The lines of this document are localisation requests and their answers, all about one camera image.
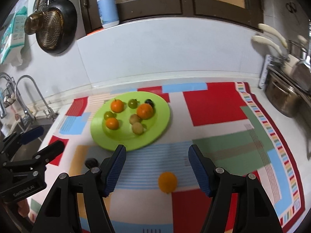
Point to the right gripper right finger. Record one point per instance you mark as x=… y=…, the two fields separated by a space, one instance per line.
x=200 y=167

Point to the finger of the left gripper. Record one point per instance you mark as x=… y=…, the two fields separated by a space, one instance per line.
x=31 y=135
x=50 y=152

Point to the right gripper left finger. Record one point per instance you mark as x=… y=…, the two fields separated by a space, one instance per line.
x=113 y=168

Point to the dark plum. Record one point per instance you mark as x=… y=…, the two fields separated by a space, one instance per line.
x=91 y=163
x=150 y=102

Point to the small orange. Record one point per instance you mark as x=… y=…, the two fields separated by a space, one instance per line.
x=112 y=123

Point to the brown round fruit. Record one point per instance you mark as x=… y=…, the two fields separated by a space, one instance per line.
x=137 y=128
x=134 y=118

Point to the green lime fruit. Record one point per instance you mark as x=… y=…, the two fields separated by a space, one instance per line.
x=108 y=114

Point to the large orange with stem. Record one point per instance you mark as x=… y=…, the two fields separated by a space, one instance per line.
x=117 y=106

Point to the green fruit with stem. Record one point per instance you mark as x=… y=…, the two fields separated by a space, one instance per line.
x=133 y=103

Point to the stainless steel sink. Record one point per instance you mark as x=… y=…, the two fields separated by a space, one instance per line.
x=14 y=151

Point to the pull-down chrome faucet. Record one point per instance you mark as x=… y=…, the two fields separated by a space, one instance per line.
x=28 y=116

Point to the yellow orange fruit right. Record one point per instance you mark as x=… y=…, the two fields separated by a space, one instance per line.
x=167 y=182

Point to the colourful patchwork table mat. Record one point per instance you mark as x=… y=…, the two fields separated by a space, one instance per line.
x=239 y=129

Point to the green plate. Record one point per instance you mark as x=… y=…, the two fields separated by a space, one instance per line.
x=154 y=127

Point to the teal white paper box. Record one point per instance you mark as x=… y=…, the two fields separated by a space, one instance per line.
x=13 y=39

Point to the steel cooking pot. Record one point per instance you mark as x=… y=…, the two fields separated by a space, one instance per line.
x=282 y=96

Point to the small brass saucepan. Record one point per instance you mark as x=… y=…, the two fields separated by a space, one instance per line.
x=33 y=23

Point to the black frying pan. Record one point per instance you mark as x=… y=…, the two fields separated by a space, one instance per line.
x=59 y=27

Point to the metal dish rack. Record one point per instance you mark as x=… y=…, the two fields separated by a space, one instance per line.
x=273 y=64

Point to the metal skimmer ladle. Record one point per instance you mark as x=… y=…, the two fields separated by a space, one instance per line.
x=301 y=72

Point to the blue white pump bottle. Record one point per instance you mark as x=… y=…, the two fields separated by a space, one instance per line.
x=108 y=13

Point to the wire sponge basket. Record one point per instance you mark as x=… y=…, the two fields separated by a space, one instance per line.
x=7 y=95

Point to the cream pan handle lower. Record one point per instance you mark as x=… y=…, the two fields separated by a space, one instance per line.
x=268 y=42

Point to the cream pan handle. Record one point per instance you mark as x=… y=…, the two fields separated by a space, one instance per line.
x=268 y=29
x=268 y=42

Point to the cream pan handle upper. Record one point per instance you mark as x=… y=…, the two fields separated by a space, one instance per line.
x=268 y=29

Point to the black scissors on wall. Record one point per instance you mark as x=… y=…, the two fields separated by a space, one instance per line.
x=291 y=7

